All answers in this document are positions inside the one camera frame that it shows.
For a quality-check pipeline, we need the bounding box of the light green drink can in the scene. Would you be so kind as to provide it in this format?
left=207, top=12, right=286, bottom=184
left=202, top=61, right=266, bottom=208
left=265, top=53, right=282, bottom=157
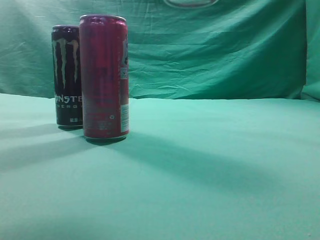
left=163, top=0, right=219, bottom=9

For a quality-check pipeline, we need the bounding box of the pink slim drink can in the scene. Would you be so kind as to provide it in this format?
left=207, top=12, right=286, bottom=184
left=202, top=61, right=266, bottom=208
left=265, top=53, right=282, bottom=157
left=79, top=14, right=129, bottom=141

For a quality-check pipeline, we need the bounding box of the green table cloth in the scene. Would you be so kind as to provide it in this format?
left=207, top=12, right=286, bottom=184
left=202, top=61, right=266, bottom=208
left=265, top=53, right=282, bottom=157
left=0, top=94, right=320, bottom=240

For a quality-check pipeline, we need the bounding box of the green backdrop cloth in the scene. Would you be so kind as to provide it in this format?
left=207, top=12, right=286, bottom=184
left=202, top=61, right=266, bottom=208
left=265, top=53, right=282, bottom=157
left=0, top=0, right=308, bottom=99

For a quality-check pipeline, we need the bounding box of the black Monster energy can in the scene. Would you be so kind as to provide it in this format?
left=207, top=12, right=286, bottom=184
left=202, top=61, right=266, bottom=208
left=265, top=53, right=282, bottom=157
left=51, top=25, right=83, bottom=129

